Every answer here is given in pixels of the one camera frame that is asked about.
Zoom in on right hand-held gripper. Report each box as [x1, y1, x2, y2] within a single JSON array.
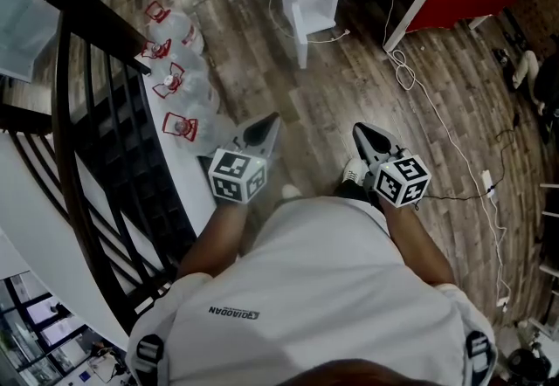
[[352, 121, 433, 209]]

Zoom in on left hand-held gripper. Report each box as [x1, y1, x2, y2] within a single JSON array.
[[197, 112, 282, 206]]

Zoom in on person's right forearm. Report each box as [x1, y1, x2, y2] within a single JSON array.
[[381, 199, 458, 287]]

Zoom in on person's left forearm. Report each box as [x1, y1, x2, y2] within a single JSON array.
[[176, 199, 251, 281]]

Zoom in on person's right white shoe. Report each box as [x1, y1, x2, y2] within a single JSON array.
[[342, 157, 371, 185]]

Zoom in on person's black trousers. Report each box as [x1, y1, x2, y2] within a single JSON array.
[[333, 177, 382, 207]]

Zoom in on white power strip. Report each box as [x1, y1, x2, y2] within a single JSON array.
[[480, 169, 500, 203]]

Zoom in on person's white shirt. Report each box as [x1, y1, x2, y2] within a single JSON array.
[[125, 195, 498, 386]]

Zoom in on black stair railing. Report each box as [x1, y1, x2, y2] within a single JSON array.
[[0, 0, 198, 335]]

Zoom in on white shelf unit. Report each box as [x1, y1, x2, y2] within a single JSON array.
[[537, 182, 559, 281]]

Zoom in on black round container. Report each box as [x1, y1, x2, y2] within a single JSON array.
[[505, 346, 552, 386]]

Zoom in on clear water jug red handle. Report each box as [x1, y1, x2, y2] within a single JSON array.
[[144, 0, 205, 54], [140, 38, 207, 76], [161, 110, 235, 157], [151, 61, 221, 115]]

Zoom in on long white extension cable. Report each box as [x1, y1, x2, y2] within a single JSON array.
[[381, 0, 513, 312]]

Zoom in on white dispenser power cable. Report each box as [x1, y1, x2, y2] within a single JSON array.
[[267, 0, 351, 45]]

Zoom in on black cable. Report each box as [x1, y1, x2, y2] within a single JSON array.
[[417, 112, 528, 203]]

